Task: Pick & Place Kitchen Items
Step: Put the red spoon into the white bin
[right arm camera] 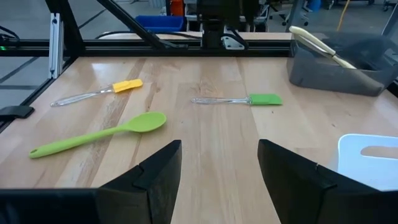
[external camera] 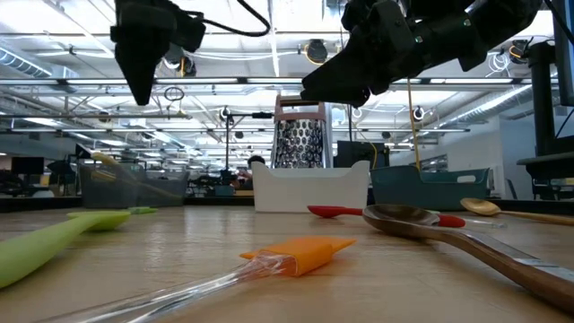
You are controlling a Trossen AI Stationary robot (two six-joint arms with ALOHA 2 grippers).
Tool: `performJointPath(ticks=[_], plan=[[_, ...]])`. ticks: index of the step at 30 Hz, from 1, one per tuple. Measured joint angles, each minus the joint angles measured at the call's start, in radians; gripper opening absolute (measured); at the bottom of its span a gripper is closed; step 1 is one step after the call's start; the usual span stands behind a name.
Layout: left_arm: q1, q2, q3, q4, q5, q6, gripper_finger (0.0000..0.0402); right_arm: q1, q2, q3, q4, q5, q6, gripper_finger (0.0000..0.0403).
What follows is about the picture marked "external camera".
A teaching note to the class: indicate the black box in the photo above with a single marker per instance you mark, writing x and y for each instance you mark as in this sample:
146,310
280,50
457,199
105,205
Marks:
354,154

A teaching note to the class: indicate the black monitor stand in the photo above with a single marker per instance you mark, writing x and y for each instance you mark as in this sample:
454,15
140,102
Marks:
545,112

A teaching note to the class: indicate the light wooden spoon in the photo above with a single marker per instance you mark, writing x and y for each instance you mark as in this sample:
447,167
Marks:
480,207

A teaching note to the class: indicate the black camera stand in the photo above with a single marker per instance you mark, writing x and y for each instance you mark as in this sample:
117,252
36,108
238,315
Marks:
227,143

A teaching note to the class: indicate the computer monitor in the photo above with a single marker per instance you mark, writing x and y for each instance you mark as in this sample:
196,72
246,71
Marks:
566,54

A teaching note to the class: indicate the red silicone spoon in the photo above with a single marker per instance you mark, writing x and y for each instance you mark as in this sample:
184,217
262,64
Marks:
332,211

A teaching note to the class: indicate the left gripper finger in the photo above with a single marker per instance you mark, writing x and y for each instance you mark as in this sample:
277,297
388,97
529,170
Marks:
141,72

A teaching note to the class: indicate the person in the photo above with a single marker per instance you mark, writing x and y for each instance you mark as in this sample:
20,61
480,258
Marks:
255,161

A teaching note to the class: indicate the teal plastic bin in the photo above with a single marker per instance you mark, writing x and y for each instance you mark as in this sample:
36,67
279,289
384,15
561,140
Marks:
417,190

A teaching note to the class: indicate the dark wooden spoon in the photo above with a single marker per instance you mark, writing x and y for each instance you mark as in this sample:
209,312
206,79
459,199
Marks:
399,224

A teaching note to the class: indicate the grey translucent plastic bin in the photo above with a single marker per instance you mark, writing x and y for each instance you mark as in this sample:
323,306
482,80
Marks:
134,190

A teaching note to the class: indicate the grey workstation desk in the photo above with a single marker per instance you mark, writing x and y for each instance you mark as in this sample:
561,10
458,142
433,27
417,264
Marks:
547,163

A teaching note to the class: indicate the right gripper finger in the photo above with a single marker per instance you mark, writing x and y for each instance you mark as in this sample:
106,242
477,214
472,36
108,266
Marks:
345,98
354,72

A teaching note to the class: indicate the lime green silicone spoon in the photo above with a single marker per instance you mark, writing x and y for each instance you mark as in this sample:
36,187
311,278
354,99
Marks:
40,247

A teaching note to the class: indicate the white plastic bin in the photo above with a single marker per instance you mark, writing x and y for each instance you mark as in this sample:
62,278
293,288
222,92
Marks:
309,190

